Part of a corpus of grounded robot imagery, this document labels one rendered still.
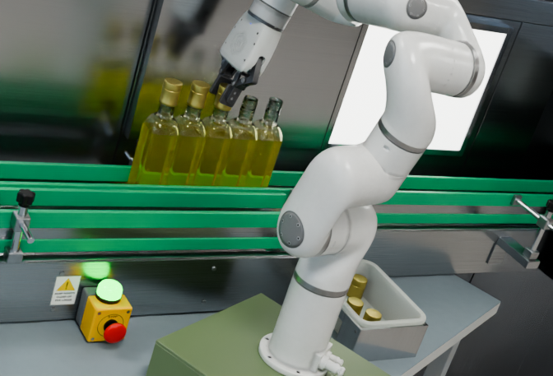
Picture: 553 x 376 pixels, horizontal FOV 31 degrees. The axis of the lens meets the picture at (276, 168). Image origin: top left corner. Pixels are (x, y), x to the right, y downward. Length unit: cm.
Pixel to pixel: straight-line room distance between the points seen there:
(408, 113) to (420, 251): 89
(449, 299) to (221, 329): 74
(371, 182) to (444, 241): 88
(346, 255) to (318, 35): 63
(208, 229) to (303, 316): 31
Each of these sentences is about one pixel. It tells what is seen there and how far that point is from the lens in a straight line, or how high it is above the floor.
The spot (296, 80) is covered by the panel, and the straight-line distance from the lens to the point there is 213.
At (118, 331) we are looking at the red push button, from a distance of 176.
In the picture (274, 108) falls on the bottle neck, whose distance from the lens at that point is 196.
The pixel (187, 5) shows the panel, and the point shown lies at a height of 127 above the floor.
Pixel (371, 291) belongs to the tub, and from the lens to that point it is 215.
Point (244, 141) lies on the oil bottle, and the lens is 194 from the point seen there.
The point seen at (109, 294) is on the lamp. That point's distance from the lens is 177.
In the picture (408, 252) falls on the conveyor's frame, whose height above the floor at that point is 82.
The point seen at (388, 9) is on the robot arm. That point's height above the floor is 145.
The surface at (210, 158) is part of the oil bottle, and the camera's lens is 193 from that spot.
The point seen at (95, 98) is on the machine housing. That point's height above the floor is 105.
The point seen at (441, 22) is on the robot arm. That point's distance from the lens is 161.
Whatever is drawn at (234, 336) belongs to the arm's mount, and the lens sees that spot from 176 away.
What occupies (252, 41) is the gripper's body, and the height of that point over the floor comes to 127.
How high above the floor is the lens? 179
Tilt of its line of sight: 23 degrees down
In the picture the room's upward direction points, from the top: 18 degrees clockwise
